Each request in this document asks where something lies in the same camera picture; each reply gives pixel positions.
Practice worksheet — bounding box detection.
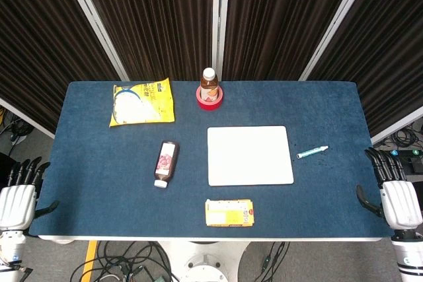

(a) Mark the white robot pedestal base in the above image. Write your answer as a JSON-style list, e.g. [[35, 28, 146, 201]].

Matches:
[[158, 240, 252, 282]]

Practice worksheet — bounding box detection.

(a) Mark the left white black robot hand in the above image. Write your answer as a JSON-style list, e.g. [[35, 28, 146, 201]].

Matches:
[[0, 156, 60, 232]]

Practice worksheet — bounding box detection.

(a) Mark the dark ribbed partition panel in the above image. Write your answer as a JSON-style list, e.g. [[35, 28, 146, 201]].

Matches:
[[0, 0, 130, 139], [217, 0, 377, 82], [59, 0, 221, 82], [299, 0, 423, 145]]

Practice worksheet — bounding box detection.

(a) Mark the black cable tangle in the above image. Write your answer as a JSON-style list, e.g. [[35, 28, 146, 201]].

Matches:
[[69, 241, 173, 282]]

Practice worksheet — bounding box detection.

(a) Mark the black green cable bundle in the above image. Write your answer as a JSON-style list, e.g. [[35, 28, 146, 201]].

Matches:
[[0, 106, 32, 146]]

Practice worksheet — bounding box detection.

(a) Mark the yellow snack bag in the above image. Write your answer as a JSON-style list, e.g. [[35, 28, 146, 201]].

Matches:
[[108, 77, 176, 128]]

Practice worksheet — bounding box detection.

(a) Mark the yellow floor tape strip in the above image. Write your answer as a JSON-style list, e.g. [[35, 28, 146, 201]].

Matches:
[[81, 240, 99, 282]]

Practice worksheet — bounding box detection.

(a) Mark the dark sauce bottle pink label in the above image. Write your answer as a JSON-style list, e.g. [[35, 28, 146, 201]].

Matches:
[[153, 141, 180, 190]]

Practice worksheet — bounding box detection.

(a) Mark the black power strip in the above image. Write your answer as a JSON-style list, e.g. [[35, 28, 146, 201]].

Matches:
[[389, 148, 423, 158]]

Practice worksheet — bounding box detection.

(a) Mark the brown tea bottle white cap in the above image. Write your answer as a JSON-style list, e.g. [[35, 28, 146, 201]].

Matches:
[[200, 67, 219, 104]]

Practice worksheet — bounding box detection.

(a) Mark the teal white marker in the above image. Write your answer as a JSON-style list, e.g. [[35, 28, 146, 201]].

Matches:
[[296, 145, 330, 160]]

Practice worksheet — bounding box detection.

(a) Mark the blue felt table mat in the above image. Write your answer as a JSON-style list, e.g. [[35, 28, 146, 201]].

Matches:
[[28, 80, 397, 239]]

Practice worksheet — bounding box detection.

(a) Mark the black cable green plug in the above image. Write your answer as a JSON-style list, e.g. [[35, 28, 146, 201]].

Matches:
[[260, 241, 287, 275]]

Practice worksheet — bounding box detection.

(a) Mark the red tape roll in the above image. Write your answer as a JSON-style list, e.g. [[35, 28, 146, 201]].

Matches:
[[196, 85, 225, 111]]

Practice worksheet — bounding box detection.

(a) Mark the yellow cardboard box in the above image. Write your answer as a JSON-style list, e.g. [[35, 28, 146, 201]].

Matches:
[[204, 198, 257, 228]]

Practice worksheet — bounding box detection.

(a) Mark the white rectangular board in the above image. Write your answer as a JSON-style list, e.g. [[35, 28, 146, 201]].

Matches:
[[207, 125, 295, 187]]

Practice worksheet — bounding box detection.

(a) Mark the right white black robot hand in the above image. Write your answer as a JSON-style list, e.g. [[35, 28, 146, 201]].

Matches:
[[356, 147, 423, 232]]

